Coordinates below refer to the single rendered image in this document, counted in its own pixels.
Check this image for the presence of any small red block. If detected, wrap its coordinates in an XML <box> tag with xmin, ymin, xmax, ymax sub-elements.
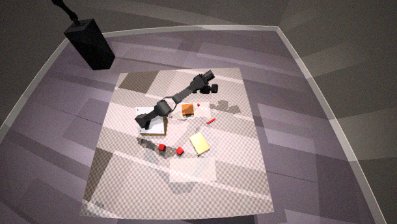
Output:
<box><xmin>158</xmin><ymin>144</ymin><xmax>166</xmax><ymax>151</ymax></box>
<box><xmin>176</xmin><ymin>147</ymin><xmax>184</xmax><ymax>155</ymax></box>

